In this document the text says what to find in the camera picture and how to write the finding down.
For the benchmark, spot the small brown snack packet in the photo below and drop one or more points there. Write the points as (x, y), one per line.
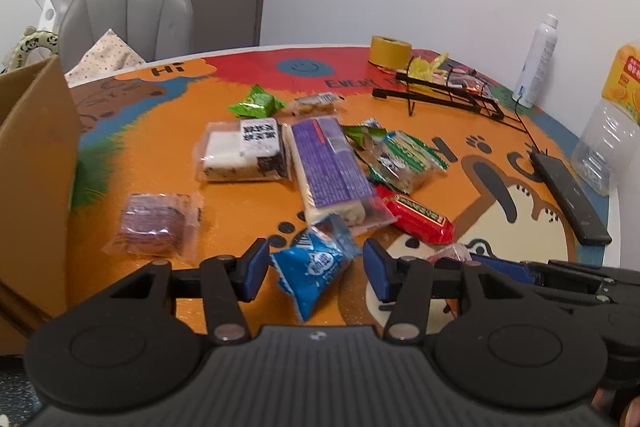
(317, 103)

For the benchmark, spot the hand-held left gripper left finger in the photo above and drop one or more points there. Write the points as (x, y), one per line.
(254, 269)

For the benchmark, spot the grey chair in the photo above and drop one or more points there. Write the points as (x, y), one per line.
(135, 17)

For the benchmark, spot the purple biscuit packet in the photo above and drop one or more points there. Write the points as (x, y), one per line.
(150, 224)

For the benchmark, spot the brown cardboard box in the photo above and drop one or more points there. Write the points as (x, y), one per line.
(35, 182)

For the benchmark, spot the clear plastic bottle yellow label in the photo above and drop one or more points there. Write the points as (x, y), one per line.
(600, 142)

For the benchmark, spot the green white snack packet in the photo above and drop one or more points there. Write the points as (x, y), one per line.
(407, 159)

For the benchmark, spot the black phone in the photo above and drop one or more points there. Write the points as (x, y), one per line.
(570, 197)

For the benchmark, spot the pink candy wrapper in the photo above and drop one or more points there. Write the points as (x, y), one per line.
(450, 251)

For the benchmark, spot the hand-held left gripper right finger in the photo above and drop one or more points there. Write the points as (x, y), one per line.
(378, 269)

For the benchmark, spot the white rice cake packet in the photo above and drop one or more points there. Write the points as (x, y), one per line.
(235, 152)

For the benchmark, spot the yellow tape roll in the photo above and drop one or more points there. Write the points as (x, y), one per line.
(389, 52)

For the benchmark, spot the green triangular snack packet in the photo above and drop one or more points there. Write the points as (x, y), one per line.
(255, 103)

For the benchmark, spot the spotted cream cushion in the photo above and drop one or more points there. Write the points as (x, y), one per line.
(105, 57)

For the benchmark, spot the long purple cake packet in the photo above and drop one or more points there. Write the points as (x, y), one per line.
(330, 167)

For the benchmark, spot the red snack bar packet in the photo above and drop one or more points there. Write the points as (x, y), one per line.
(417, 214)

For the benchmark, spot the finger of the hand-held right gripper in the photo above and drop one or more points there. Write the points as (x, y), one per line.
(505, 269)

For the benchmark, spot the person's right hand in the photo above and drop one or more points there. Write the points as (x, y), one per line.
(631, 413)

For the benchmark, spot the white spray bottle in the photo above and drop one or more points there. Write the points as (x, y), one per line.
(537, 57)

